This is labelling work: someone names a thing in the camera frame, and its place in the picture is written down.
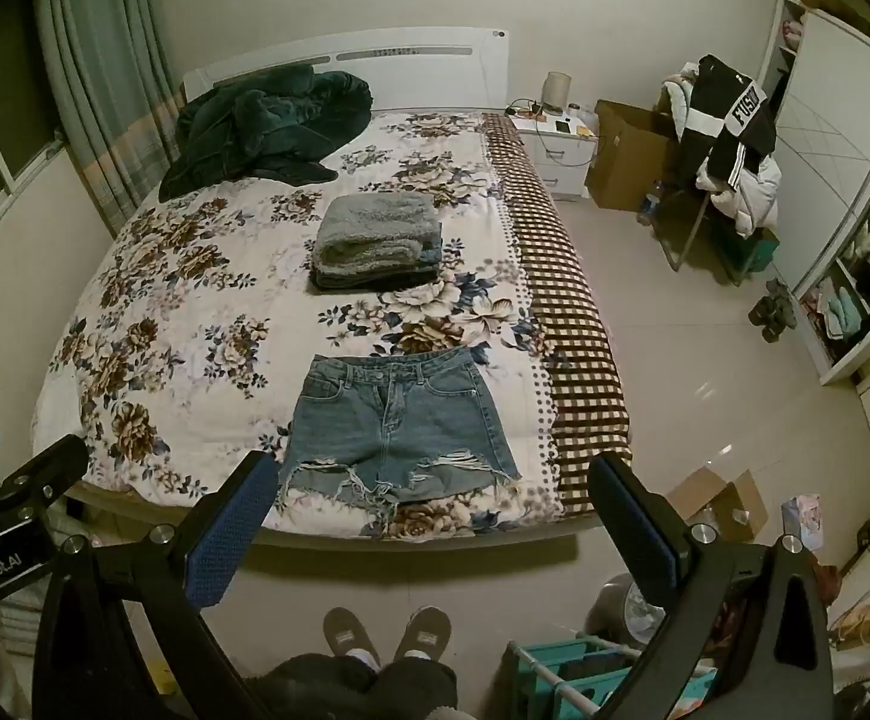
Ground green curtain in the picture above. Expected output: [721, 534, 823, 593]
[35, 0, 181, 232]

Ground right grey slipper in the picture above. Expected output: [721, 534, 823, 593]
[394, 606, 451, 661]

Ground white wardrobe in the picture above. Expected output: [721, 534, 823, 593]
[759, 0, 870, 385]

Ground chair with clothes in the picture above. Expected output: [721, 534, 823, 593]
[663, 59, 778, 283]

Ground floral bed cover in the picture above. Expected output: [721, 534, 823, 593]
[31, 110, 630, 543]

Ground bedside lamp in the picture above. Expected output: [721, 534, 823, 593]
[541, 71, 572, 112]

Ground dark green blanket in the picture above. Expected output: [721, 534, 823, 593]
[158, 65, 373, 202]

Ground dark shoes on floor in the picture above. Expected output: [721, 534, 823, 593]
[748, 278, 798, 343]

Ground small cardboard box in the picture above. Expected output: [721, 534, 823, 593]
[666, 468, 769, 543]

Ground grey slipper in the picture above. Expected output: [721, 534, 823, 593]
[323, 606, 382, 673]
[394, 606, 451, 661]

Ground white nightstand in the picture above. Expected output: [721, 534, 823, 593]
[505, 98, 598, 199]

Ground white headboard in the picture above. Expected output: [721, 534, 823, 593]
[183, 26, 510, 110]

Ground grey fleece folded garment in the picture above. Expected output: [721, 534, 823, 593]
[311, 192, 443, 291]

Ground large cardboard box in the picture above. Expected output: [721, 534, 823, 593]
[586, 101, 677, 213]

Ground left grey slipper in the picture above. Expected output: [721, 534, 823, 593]
[323, 606, 382, 673]

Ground black white jacket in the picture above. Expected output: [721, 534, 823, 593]
[679, 55, 775, 187]

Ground blue denim shorts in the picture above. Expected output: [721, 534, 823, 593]
[280, 346, 521, 518]

